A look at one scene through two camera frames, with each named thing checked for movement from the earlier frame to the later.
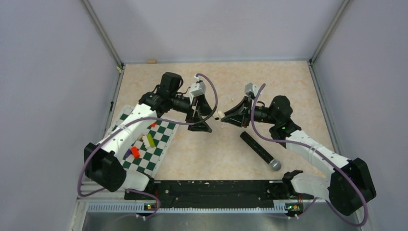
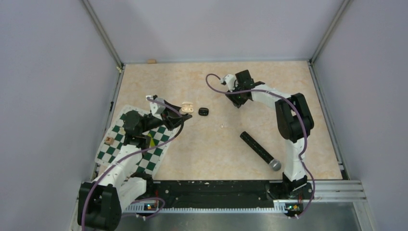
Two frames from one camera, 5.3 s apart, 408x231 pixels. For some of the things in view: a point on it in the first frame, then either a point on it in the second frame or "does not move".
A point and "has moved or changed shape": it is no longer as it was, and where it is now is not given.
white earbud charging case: x=221 y=113 has moved or changed shape
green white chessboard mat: x=146 y=155 does not move
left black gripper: x=202 y=107 to x=172 y=119
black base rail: x=222 y=194 does not move
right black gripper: x=240 y=115 to x=237 y=102
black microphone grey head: x=274 y=164 does not move
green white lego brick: x=148 y=141 does not move
